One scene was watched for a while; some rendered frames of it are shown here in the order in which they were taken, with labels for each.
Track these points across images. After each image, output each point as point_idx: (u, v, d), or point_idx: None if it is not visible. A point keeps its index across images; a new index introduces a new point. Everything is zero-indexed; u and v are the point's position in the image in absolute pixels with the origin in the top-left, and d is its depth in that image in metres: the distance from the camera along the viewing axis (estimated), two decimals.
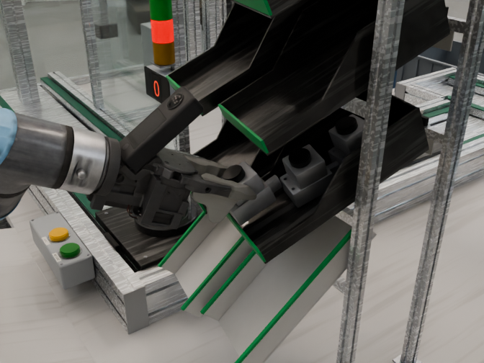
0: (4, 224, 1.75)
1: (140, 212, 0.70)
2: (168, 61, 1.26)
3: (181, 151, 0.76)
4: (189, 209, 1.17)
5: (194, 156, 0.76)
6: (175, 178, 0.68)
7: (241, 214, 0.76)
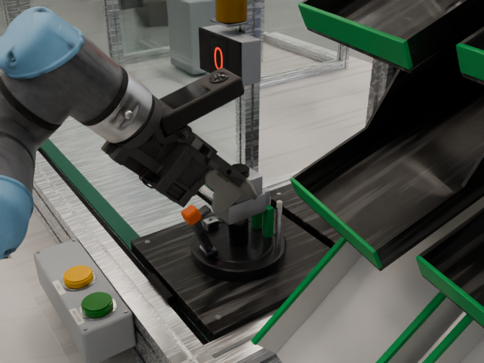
0: None
1: (153, 181, 0.66)
2: (238, 16, 0.85)
3: None
4: (277, 238, 0.77)
5: None
6: (200, 152, 0.66)
7: (235, 212, 0.75)
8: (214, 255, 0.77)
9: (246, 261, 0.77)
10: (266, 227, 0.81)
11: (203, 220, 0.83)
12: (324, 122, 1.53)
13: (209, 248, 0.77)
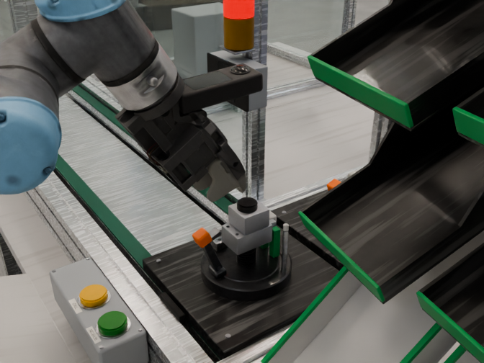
0: (10, 257, 1.38)
1: (160, 158, 0.65)
2: (245, 45, 0.89)
3: None
4: (284, 258, 0.80)
5: None
6: (211, 138, 0.66)
7: (243, 243, 0.79)
8: (224, 274, 0.81)
9: (254, 280, 0.80)
10: (272, 247, 0.84)
11: (212, 240, 0.87)
12: (326, 135, 1.57)
13: (219, 269, 0.81)
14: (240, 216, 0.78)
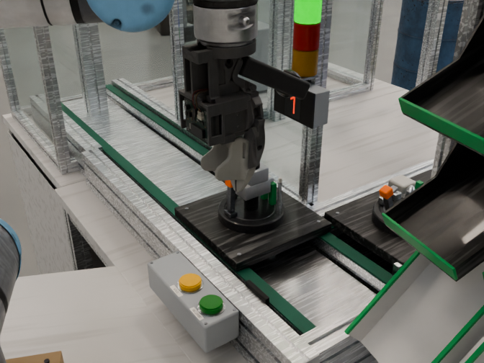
0: (80, 253, 1.55)
1: (202, 104, 0.66)
2: (311, 72, 1.05)
3: None
4: (279, 204, 1.11)
5: None
6: (251, 112, 0.68)
7: (249, 192, 1.10)
8: (235, 215, 1.12)
9: (257, 219, 1.11)
10: (271, 196, 1.15)
11: (226, 193, 1.18)
12: (359, 143, 1.74)
13: (232, 210, 1.11)
14: None
